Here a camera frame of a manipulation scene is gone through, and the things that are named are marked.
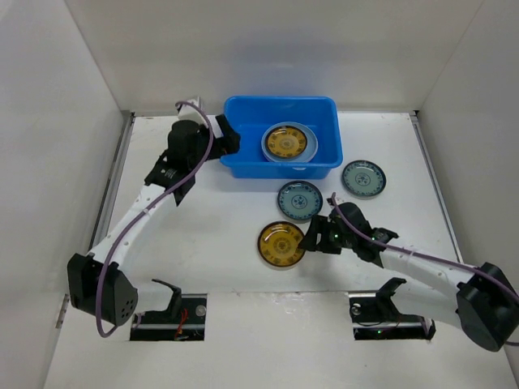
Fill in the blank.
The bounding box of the blue white plate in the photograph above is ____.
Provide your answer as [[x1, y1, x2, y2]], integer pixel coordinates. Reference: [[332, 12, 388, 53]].
[[341, 160, 387, 199], [277, 180, 324, 222]]

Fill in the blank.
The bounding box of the yellow patterned plate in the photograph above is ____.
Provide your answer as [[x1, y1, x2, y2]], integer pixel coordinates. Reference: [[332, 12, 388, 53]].
[[264, 125, 308, 159], [256, 221, 306, 268]]

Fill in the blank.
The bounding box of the light blue plastic plate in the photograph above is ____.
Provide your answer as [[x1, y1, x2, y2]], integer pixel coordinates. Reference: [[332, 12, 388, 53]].
[[260, 122, 319, 163]]

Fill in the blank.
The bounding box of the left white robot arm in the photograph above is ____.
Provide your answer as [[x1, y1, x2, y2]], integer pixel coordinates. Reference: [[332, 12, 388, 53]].
[[66, 114, 241, 327]]

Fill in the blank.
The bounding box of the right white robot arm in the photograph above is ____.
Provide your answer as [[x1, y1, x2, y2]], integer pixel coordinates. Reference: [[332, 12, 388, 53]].
[[298, 199, 518, 352]]

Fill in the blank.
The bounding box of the blue plastic bin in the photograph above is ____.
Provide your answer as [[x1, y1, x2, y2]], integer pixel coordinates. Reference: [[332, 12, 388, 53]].
[[221, 96, 343, 179]]

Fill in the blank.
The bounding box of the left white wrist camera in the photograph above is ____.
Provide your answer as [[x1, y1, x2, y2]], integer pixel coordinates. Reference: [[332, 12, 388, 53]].
[[175, 96, 205, 124]]

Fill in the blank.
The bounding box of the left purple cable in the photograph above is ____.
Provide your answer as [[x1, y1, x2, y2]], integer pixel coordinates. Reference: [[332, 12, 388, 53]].
[[95, 100, 215, 338]]

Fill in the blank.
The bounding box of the purple cable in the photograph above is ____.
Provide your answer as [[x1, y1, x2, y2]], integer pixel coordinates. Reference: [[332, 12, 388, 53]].
[[95, 100, 215, 338], [330, 192, 519, 345]]

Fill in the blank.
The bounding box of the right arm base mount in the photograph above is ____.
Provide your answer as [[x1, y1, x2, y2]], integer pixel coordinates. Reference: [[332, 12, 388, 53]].
[[348, 292, 436, 341]]

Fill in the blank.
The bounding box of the left aluminium rail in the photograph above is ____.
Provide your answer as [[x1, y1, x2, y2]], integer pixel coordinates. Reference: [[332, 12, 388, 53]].
[[81, 110, 135, 256]]

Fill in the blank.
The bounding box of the aluminium rail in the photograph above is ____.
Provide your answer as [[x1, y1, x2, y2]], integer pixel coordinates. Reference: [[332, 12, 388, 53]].
[[410, 111, 464, 263], [81, 110, 135, 256]]

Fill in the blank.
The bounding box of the right aluminium rail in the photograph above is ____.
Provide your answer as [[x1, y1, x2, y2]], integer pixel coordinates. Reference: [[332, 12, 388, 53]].
[[410, 111, 464, 263]]

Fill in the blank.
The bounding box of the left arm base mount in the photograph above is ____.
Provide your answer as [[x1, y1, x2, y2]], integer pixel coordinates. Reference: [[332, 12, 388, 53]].
[[129, 294, 208, 342]]

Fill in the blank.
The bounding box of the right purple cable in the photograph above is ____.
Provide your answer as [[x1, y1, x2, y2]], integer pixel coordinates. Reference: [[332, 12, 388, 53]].
[[330, 192, 519, 345]]

